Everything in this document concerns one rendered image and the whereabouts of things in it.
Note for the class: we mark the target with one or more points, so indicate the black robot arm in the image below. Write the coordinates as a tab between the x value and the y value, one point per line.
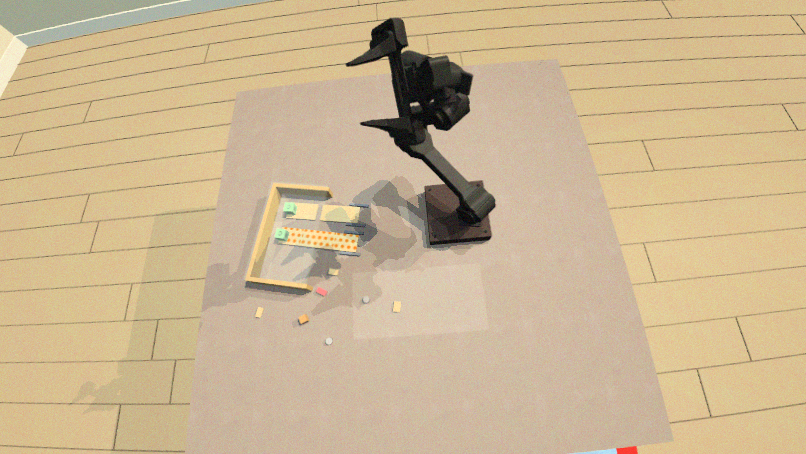
448	84

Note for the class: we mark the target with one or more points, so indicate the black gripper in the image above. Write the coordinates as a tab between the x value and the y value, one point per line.
388	39

